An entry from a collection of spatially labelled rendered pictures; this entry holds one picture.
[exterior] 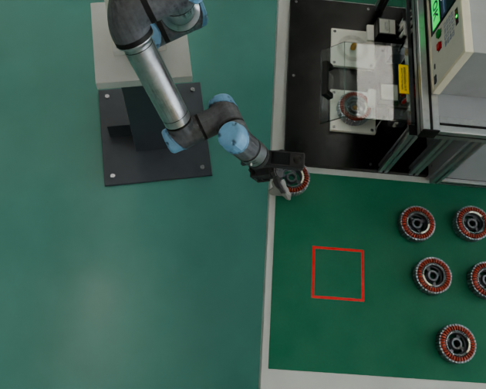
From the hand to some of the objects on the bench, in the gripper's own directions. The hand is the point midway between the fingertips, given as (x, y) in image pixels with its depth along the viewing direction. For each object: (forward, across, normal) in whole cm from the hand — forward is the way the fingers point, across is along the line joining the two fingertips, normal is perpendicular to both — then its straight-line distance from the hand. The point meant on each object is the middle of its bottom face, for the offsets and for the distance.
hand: (292, 178), depth 177 cm
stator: (+27, +10, +30) cm, 42 cm away
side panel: (+38, -6, +46) cm, 61 cm away
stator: (+30, +26, +34) cm, 52 cm away
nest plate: (+15, -27, +14) cm, 34 cm away
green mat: (+29, +26, +32) cm, 50 cm away
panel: (+29, -39, +35) cm, 60 cm away
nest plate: (+15, -51, +14) cm, 55 cm away
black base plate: (+17, -39, +14) cm, 45 cm away
